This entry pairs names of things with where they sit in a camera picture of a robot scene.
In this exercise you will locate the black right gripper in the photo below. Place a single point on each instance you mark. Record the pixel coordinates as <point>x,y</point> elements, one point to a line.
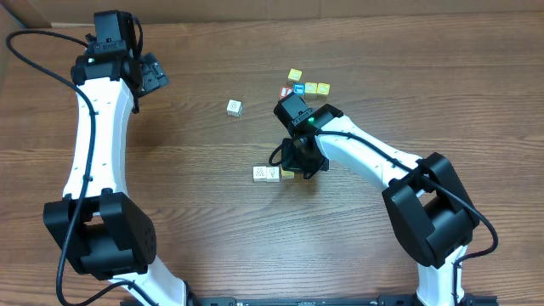
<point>297,160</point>

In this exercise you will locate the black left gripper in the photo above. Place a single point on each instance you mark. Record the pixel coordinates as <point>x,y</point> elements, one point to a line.
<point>153,75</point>

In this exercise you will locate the yellow front wooden block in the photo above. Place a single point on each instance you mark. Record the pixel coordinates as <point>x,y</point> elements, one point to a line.
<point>287,174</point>

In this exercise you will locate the yellow wooden block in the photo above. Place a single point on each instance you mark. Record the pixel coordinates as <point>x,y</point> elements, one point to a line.
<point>294,75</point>
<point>323,90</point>
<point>310,90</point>
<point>287,174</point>

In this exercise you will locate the red letter wooden block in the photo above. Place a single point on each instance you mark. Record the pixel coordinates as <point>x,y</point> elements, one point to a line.
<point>273,174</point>

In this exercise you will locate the white M wooden block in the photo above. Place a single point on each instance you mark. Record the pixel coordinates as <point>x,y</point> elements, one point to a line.
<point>259,174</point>

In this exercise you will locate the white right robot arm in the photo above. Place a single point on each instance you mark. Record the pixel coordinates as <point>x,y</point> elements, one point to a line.
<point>429,209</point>

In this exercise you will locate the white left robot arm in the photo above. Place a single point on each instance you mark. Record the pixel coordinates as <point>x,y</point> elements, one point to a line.
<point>101,232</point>

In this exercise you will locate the red I wooden block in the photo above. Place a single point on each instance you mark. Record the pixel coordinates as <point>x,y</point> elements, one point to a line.
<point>284,91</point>

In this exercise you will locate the blue letter wooden block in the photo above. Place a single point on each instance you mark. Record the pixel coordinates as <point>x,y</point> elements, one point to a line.
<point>299,89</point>

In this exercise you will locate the yellow middle wooden block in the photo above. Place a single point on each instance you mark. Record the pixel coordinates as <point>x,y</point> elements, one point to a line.
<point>310,90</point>

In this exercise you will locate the yellow right wooden block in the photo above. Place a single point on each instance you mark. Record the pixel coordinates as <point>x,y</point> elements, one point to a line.
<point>323,90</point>

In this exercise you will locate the yellow back wooden block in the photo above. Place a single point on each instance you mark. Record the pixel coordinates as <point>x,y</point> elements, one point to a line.
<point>294,75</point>

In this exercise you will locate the green Z wooden block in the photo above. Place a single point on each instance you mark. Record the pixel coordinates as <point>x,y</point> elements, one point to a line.
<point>234,108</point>

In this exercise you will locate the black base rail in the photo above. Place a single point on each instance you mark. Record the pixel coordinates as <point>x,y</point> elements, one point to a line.
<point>384,300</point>

